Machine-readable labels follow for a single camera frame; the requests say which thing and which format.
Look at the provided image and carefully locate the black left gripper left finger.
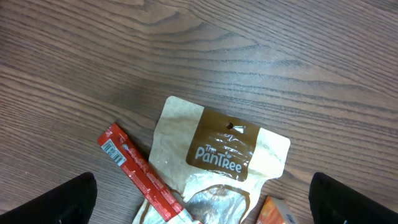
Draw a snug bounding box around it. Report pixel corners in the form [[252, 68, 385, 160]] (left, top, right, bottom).
[[1, 172, 98, 224]]

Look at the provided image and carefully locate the red snack stick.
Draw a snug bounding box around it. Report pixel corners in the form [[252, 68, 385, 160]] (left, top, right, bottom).
[[97, 123, 198, 223]]

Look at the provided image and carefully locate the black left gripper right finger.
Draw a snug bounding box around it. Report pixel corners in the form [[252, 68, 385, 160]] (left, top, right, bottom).
[[308, 172, 397, 224]]

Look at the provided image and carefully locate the beige Pantree snack pouch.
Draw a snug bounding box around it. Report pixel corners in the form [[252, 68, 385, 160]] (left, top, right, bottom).
[[149, 96, 290, 223]]

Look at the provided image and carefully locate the small orange box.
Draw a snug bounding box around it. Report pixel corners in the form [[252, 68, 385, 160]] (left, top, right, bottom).
[[256, 195, 299, 224]]

